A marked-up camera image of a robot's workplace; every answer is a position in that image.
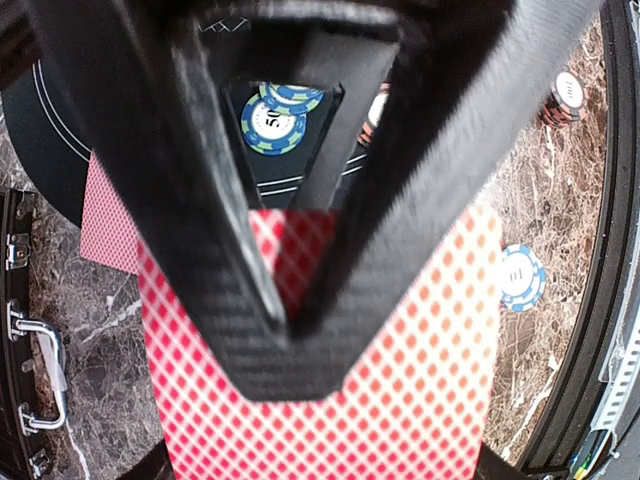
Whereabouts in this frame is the red-backed playing card deck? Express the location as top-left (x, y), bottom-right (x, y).
top-left (137, 206), bottom-right (502, 479)

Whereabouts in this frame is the round black poker mat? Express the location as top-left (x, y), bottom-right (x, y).
top-left (1, 19), bottom-right (392, 223)

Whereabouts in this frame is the black poker chip case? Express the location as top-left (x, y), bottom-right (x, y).
top-left (1, 187), bottom-right (68, 479)

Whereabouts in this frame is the white slotted cable duct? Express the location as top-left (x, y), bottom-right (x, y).
top-left (589, 294), bottom-right (640, 431)

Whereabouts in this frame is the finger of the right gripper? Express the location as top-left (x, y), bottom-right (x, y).
top-left (26, 1), bottom-right (345, 401)
top-left (292, 1), bottom-right (598, 340)

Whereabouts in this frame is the dealt red-backed card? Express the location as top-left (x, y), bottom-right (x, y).
top-left (80, 152), bottom-right (138, 275)

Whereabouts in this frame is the red chip stack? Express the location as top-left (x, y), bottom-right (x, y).
top-left (538, 67), bottom-right (587, 129)

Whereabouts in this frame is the blue chip stack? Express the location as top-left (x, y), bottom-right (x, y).
top-left (500, 244), bottom-right (546, 313)

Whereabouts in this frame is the white-blue chip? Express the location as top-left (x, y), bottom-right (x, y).
top-left (259, 82), bottom-right (324, 115)

